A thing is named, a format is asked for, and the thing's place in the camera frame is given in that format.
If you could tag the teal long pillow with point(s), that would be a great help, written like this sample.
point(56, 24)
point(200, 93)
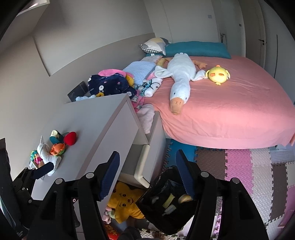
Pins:
point(196, 48)

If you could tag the yellow chick plush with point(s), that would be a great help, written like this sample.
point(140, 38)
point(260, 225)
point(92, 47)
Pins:
point(218, 75)

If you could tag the orange fish toy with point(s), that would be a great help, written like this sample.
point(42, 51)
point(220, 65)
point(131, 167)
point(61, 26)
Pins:
point(57, 149)

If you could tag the black trash bag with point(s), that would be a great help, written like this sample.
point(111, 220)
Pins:
point(160, 203)

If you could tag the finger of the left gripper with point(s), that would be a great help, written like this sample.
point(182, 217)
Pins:
point(42, 171)

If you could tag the white pink clothes pile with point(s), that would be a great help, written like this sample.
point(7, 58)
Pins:
point(144, 110)

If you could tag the checkered grey pillow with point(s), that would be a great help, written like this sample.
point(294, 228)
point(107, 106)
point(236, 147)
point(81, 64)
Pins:
point(156, 45)

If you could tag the pink bed sheet mattress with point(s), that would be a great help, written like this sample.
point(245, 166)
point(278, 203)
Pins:
point(250, 110)

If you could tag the yellow star plush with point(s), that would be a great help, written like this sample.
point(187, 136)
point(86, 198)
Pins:
point(123, 202)

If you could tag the white rolled towel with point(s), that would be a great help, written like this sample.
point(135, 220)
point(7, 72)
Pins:
point(43, 150)

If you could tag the light blue fuzzy blanket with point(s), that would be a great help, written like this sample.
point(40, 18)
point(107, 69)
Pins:
point(140, 70)

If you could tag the foam puzzle floor mat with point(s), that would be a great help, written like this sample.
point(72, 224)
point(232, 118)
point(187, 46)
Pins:
point(270, 184)

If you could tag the magenta dinosaur toy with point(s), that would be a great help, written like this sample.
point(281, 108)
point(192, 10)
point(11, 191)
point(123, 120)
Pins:
point(38, 160)

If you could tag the red ball toy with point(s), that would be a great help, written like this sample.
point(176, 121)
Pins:
point(70, 138)

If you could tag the white goose plush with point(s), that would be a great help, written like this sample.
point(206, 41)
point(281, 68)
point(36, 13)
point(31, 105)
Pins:
point(182, 69)

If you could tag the white desk cabinet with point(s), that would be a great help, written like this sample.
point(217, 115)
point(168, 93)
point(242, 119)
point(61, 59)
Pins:
point(105, 125)

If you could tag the teal cream duck toy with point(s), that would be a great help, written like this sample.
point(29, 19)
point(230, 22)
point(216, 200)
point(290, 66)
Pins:
point(56, 137)

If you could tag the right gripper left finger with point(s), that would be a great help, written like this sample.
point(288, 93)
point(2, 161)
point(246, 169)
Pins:
point(55, 217)

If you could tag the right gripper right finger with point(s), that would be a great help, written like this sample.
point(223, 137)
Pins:
point(240, 219)

